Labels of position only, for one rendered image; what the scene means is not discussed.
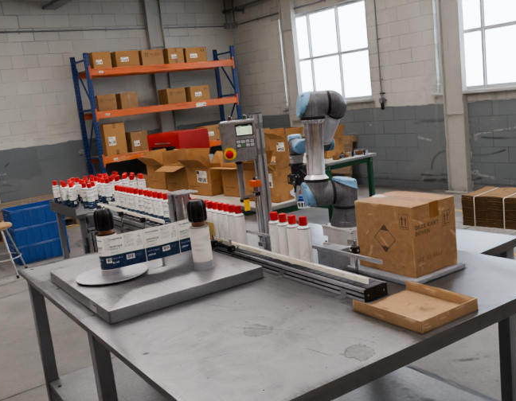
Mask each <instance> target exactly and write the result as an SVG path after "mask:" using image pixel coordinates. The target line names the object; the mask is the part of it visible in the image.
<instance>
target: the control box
mask: <svg viewBox="0 0 516 401"><path fill-rule="evenodd" d="M244 123H252V129H253V135H247V136H240V137H236V131H235V125H237V124H244ZM219 127H220V134H221V146H222V153H223V160H224V163H228V162H242V161H250V160H257V159H258V149H257V144H256V131H255V129H256V128H255V123H254V120H253V119H245V120H242V119H240V120H233V121H230V122H227V121H225V122H220V123H219ZM246 138H255V144H256V146H251V147H244V148H237V145H236V140H239V139H246ZM228 150H231V151H232V152H233V153H234V156H233V158H227V157H226V156H225V154H226V152H227V151H228Z"/></svg>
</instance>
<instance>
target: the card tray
mask: <svg viewBox="0 0 516 401"><path fill-rule="evenodd" d="M405 281H406V290H403V291H401V292H399V293H396V294H393V295H391V296H388V297H386V298H383V299H380V300H378V301H375V302H372V303H370V304H367V303H364V302H360V301H357V300H354V299H353V308H354V311H356V312H359V313H363V314H365V315H368V316H371V317H374V318H376V319H379V320H382V321H386V322H388V323H391V324H394V325H398V326H400V327H402V328H405V329H409V330H412V331H414V332H417V333H421V334H423V333H426V332H428V331H430V330H433V329H435V328H438V327H440V326H442V325H445V324H447V323H448V322H450V321H454V320H455V319H457V318H460V317H462V316H464V315H467V314H469V313H472V312H474V311H476V310H477V309H478V299H477V298H475V297H472V296H468V295H465V294H459V293H456V292H453V291H450V290H444V289H440V288H437V287H434V286H428V285H425V284H421V283H418V282H412V281H409V280H405Z"/></svg>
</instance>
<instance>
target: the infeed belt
mask: <svg viewBox="0 0 516 401"><path fill-rule="evenodd" d="M235 250H236V251H238V252H241V253H244V254H247V255H252V256H255V257H257V258H261V259H266V260H268V261H272V262H274V263H279V264H282V265H285V266H288V267H293V268H295V269H299V270H301V271H306V272H310V273H312V274H317V275H320V276H323V277H326V278H331V279H333V280H337V281H339V282H344V283H348V284H350V285H353V286H358V287H361V288H364V289H366V290H368V289H370V288H372V287H375V286H379V285H381V284H383V282H380V281H377V280H374V279H371V278H369V284H365V283H361V282H356V281H353V280H350V279H347V278H342V277H339V276H336V275H333V274H327V273H325V272H321V271H317V270H314V269H311V268H308V267H301V266H300V265H291V264H290V263H282V262H281V260H279V259H278V260H274V259H272V257H268V256H265V255H260V254H257V253H254V252H251V251H246V250H243V249H237V248H236V249H235Z"/></svg>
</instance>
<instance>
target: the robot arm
mask: <svg viewBox="0 0 516 401"><path fill-rule="evenodd" d="M345 113H346V101H345V99H344V98H343V96H342V95H341V94H340V93H338V92H337V91H334V90H325V91H305V92H301V93H299V95H298V98H297V101H296V115H297V117H299V118H300V121H301V122H302V123H303V124H304V134H305V138H301V134H291V135H288V136H287V142H288V149H289V156H290V163H289V164H288V165H289V166H290V167H291V173H290V174H288V175H287V179H288V178H290V182H289V179H288V184H291V185H293V187H294V188H293V190H292V191H290V194H291V195H292V196H294V197H295V201H296V202H298V200H299V191H300V187H299V185H301V193H302V196H303V200H304V203H305V204H306V205H307V206H309V207H311V206H315V207H317V206H321V205H330V204H333V205H334V211H333V214H332V218H331V220H330V225H331V226H333V227H336V228H353V227H357V224H356V214H355V204H354V202H355V201H357V200H358V187H357V181H356V180H355V179H354V178H352V177H333V178H332V181H329V177H328V176H327V175H326V174H325V162H324V151H329V150H333V149H334V134H335V131H336V130H337V127H338V124H339V122H340V120H341V118H343V117H344V115H345ZM304 153H306V160H307V168H305V167H304V166H303V161H304V160H303V154H304Z"/></svg>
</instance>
